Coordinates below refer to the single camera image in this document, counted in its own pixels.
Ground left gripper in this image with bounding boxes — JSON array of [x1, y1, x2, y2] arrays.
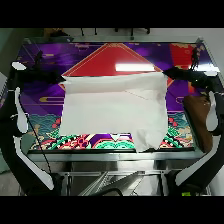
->
[[43, 70, 66, 83]]

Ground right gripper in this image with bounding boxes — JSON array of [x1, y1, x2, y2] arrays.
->
[[161, 67, 183, 80]]

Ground white T-shirt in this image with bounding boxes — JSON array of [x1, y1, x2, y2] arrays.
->
[[59, 71, 169, 154]]

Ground black cable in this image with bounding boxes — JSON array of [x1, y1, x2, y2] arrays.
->
[[27, 114, 53, 175]]

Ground silver frame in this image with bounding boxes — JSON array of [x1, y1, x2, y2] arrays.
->
[[19, 34, 224, 197]]

